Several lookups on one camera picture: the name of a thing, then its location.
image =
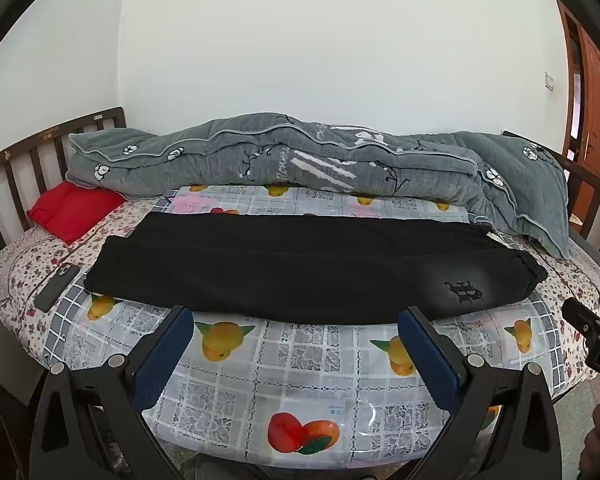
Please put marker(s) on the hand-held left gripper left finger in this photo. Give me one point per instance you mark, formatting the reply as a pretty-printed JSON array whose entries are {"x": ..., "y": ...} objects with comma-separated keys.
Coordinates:
[{"x": 162, "y": 355}]

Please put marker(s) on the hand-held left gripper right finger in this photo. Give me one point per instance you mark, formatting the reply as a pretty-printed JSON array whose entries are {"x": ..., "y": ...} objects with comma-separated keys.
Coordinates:
[{"x": 430, "y": 355}]

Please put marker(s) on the black pants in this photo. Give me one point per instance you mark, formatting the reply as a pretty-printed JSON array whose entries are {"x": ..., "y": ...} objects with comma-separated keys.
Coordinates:
[{"x": 290, "y": 270}]

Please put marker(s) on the black smartphone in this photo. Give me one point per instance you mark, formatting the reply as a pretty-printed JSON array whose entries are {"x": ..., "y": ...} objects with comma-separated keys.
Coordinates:
[{"x": 56, "y": 287}]

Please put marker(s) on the fruit print plastic sheet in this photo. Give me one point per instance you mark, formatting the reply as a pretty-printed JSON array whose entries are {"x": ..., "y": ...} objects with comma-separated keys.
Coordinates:
[{"x": 290, "y": 360}]

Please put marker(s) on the floral bed sheet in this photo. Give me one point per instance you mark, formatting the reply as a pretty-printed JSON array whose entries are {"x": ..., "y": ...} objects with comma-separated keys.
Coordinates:
[{"x": 25, "y": 270}]

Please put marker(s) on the red pillow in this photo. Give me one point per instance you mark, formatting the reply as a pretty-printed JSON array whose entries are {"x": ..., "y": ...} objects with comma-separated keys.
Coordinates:
[{"x": 72, "y": 210}]

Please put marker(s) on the brown wooden door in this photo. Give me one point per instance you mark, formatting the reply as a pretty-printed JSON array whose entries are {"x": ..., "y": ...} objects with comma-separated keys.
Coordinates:
[{"x": 592, "y": 110}]

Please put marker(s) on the grey floral quilt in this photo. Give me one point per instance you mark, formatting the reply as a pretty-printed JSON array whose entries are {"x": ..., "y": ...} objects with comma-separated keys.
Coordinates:
[{"x": 290, "y": 160}]

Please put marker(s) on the wooden slatted headboard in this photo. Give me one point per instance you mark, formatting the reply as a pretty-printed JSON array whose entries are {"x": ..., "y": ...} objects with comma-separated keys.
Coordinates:
[{"x": 20, "y": 160}]

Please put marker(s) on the white wall switch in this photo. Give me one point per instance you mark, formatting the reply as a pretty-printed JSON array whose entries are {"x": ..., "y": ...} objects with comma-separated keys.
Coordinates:
[{"x": 549, "y": 81}]

